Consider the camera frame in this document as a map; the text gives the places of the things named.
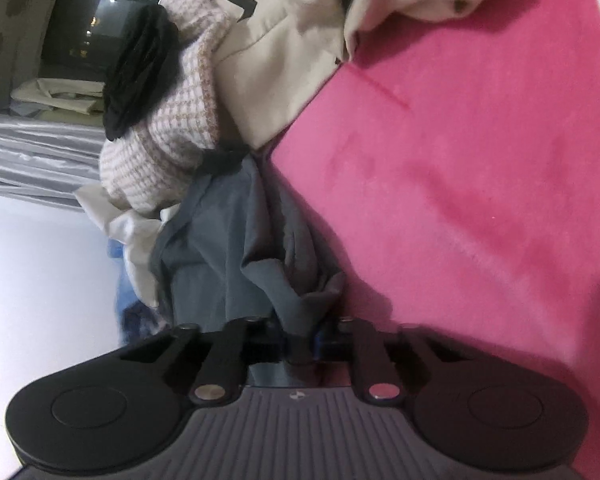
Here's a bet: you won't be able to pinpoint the grey curtain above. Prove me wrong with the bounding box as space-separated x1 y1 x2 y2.
0 114 105 210

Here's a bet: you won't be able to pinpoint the pink white knit sweater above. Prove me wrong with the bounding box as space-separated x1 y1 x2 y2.
99 0 230 216

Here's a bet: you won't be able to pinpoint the beige coat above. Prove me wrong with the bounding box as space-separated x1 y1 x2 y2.
213 0 483 148

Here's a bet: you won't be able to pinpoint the pink floral blanket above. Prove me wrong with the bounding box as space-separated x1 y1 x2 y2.
273 0 600 479

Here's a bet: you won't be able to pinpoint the black garment on pile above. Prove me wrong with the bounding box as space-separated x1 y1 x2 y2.
102 3 181 141

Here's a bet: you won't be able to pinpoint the dark grey sweatpants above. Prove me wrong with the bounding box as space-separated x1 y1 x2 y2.
149 151 346 338

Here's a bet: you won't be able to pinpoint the white garment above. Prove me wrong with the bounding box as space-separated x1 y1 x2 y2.
74 184 180 309

